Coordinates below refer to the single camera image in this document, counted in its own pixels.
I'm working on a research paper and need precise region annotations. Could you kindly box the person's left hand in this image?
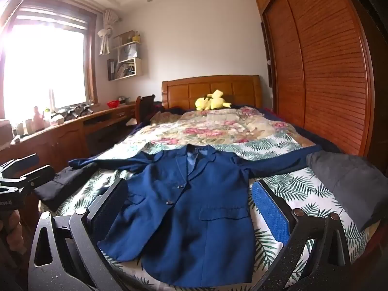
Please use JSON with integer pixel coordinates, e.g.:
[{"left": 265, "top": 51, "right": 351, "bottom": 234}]
[{"left": 0, "top": 215, "right": 26, "bottom": 257}]

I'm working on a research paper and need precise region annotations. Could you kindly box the white wall shelf unit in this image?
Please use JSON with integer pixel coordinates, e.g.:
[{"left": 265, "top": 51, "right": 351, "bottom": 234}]
[{"left": 107, "top": 30, "right": 144, "bottom": 81}]

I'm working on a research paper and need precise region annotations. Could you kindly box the tied cream curtain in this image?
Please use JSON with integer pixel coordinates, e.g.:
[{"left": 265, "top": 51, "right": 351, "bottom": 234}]
[{"left": 97, "top": 9, "right": 117, "bottom": 56}]

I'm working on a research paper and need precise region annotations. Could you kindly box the wooden desk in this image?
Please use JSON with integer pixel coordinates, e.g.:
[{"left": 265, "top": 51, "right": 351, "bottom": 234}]
[{"left": 0, "top": 103, "right": 137, "bottom": 188}]

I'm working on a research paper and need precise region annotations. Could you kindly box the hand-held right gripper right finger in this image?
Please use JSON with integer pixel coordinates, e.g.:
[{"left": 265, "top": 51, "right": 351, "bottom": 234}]
[{"left": 251, "top": 179, "right": 352, "bottom": 291}]

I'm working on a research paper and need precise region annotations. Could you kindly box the black garment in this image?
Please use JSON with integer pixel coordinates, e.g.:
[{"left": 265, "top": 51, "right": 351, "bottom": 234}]
[{"left": 33, "top": 165, "right": 100, "bottom": 211}]

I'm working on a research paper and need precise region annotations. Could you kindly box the wooden bed headboard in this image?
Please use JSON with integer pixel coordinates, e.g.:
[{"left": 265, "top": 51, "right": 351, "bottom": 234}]
[{"left": 161, "top": 75, "right": 262, "bottom": 110}]

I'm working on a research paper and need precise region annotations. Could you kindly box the floral quilt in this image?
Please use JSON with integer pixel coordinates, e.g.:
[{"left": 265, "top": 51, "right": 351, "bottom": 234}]
[{"left": 120, "top": 105, "right": 299, "bottom": 155}]

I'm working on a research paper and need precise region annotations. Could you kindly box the wooden chair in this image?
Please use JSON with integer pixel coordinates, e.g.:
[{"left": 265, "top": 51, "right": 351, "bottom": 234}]
[{"left": 135, "top": 95, "right": 156, "bottom": 122}]

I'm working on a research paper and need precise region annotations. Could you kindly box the leaf print bed sheet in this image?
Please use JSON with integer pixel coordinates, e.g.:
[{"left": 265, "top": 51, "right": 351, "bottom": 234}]
[{"left": 57, "top": 133, "right": 373, "bottom": 279}]

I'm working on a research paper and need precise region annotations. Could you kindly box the pink bottle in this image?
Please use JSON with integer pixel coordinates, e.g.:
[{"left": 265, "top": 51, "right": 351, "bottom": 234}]
[{"left": 33, "top": 106, "right": 43, "bottom": 132}]

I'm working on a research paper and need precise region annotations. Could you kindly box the blue suit jacket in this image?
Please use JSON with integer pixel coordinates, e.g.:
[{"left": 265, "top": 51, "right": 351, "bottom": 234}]
[{"left": 68, "top": 144, "right": 322, "bottom": 290}]

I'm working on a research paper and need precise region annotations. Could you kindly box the white paper bag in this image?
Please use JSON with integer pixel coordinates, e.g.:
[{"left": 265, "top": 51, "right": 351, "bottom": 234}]
[{"left": 119, "top": 44, "right": 138, "bottom": 63}]

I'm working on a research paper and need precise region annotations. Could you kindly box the window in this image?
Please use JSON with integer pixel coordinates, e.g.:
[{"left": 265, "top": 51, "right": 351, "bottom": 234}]
[{"left": 0, "top": 6, "right": 97, "bottom": 119}]

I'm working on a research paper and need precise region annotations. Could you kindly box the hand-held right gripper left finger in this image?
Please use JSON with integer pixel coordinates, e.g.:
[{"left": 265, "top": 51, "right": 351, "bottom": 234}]
[{"left": 28, "top": 178, "right": 129, "bottom": 291}]

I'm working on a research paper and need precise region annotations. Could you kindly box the yellow plush toy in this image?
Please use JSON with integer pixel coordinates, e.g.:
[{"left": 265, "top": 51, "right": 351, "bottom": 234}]
[{"left": 195, "top": 90, "right": 231, "bottom": 111}]

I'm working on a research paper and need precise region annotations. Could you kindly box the wooden louvered wardrobe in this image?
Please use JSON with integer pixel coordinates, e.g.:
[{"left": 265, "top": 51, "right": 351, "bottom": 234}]
[{"left": 255, "top": 0, "right": 376, "bottom": 158}]

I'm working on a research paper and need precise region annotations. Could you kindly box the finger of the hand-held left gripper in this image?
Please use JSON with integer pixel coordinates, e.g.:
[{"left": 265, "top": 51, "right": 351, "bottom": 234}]
[
  {"left": 0, "top": 154, "right": 40, "bottom": 178},
  {"left": 0, "top": 165, "right": 57, "bottom": 191}
]

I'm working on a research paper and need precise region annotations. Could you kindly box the grey folded garment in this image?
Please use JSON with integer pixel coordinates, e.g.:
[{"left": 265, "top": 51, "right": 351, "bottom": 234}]
[{"left": 306, "top": 151, "right": 388, "bottom": 232}]

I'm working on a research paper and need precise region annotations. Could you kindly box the cardboard box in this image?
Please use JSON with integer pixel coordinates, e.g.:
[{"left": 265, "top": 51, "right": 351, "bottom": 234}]
[{"left": 113, "top": 31, "right": 135, "bottom": 47}]

